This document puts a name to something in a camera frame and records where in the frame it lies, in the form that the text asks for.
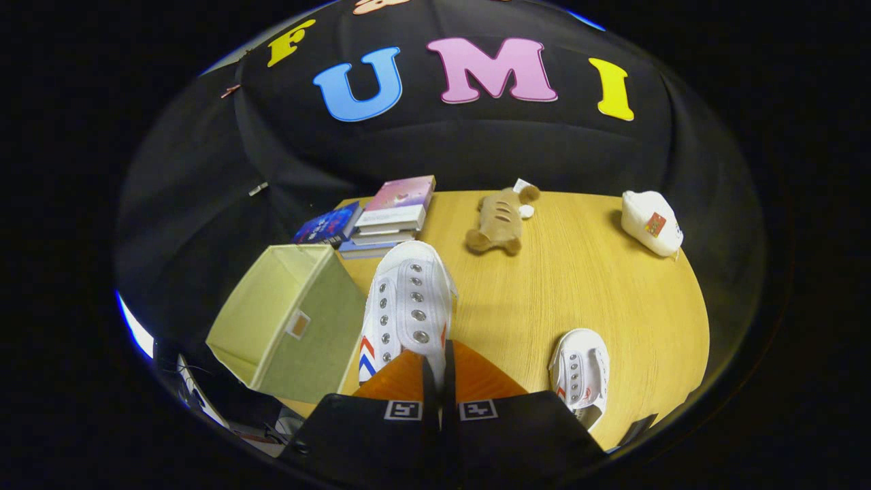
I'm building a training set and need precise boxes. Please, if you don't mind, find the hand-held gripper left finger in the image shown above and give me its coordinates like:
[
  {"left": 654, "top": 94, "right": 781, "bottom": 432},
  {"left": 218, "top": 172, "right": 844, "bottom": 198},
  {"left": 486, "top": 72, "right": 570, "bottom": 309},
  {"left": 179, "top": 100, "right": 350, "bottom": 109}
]
[{"left": 282, "top": 350, "right": 440, "bottom": 488}]

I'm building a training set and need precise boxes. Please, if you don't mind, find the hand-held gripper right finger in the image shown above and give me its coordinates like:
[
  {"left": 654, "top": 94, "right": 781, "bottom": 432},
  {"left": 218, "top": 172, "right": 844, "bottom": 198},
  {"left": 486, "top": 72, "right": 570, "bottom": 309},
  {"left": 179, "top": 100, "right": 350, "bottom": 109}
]
[{"left": 440, "top": 340, "right": 606, "bottom": 488}]

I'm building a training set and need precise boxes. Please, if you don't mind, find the white canvas shoe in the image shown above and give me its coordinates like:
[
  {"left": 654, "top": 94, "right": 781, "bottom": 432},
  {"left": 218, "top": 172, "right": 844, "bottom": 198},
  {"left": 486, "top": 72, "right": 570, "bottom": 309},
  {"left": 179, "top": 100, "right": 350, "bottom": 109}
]
[
  {"left": 357, "top": 240, "right": 459, "bottom": 393},
  {"left": 548, "top": 329, "right": 611, "bottom": 431}
]

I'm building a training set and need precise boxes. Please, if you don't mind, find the green fabric storage box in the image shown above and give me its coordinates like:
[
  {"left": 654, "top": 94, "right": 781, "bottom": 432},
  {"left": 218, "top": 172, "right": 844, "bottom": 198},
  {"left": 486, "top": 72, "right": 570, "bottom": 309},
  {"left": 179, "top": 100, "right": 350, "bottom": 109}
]
[{"left": 206, "top": 244, "right": 368, "bottom": 404}]

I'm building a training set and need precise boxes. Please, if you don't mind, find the lilac cover book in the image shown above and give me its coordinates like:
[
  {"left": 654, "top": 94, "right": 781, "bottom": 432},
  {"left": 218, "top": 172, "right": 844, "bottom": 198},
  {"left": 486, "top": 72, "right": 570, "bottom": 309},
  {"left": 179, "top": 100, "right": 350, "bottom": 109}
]
[{"left": 338, "top": 238, "right": 409, "bottom": 260}]

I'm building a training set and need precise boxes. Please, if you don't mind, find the white paperback book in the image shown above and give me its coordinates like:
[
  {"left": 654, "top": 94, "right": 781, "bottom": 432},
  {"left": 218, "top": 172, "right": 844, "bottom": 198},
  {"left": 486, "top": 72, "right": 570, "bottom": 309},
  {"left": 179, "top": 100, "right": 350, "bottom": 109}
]
[{"left": 350, "top": 229, "right": 417, "bottom": 247}]

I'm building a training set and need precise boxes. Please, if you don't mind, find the brown plush toy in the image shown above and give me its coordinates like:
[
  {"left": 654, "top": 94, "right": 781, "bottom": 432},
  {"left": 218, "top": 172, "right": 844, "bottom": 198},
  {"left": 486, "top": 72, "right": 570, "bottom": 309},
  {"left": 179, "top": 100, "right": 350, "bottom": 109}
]
[{"left": 465, "top": 182, "right": 542, "bottom": 257}]

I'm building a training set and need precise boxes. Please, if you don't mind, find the dark blue book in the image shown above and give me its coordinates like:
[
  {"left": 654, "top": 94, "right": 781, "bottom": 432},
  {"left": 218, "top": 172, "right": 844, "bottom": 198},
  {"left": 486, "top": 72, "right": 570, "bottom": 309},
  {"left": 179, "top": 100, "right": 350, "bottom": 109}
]
[{"left": 293, "top": 201, "right": 363, "bottom": 248}]

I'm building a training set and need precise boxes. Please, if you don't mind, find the pink cover book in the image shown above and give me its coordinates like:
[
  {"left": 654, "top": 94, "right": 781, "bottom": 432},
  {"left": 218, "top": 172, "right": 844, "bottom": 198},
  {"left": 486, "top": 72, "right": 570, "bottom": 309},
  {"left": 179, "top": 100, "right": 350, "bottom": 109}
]
[{"left": 354, "top": 175, "right": 437, "bottom": 233}]

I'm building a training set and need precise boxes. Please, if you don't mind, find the black backdrop cloth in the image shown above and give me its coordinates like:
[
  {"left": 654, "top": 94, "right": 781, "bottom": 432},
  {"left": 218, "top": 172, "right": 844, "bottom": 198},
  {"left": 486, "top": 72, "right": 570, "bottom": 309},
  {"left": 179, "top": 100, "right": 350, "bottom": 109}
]
[{"left": 116, "top": 0, "right": 768, "bottom": 385}]

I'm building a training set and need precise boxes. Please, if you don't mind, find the white plush toy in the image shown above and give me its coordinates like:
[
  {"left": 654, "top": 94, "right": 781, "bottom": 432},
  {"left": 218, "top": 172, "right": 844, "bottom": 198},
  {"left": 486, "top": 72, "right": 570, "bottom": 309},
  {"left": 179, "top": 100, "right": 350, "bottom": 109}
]
[{"left": 621, "top": 191, "right": 685, "bottom": 259}]

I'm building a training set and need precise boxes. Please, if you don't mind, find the black table bracket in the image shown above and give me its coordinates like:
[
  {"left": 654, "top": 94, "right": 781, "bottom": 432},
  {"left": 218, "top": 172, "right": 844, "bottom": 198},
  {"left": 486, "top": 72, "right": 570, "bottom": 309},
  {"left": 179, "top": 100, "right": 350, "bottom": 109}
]
[{"left": 621, "top": 413, "right": 659, "bottom": 448}]

